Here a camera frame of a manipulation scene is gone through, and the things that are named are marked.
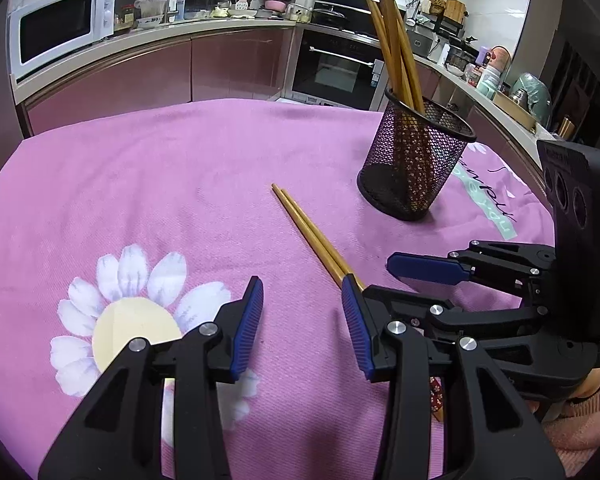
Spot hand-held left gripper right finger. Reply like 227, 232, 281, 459
341, 275, 567, 480

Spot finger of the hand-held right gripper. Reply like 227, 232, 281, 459
386, 240, 557, 307
362, 284, 600, 402

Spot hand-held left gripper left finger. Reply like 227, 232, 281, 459
37, 275, 265, 480

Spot black mesh utensil holder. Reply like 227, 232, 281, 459
356, 86, 478, 222

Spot person's right forearm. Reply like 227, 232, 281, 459
542, 365, 600, 480

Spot cardboard box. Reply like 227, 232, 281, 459
494, 90, 539, 132

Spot green plastic bag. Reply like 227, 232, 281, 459
510, 72, 552, 127

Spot pink flower printed tablecloth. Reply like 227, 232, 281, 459
0, 97, 561, 480

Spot black built-in oven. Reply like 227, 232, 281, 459
291, 27, 387, 111

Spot black wok with lid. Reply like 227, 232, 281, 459
311, 3, 352, 24

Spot pink kitchen cabinets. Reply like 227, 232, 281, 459
20, 27, 298, 136

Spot kitchen counter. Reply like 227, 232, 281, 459
10, 17, 551, 146

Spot white microwave oven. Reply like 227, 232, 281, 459
7, 0, 117, 83

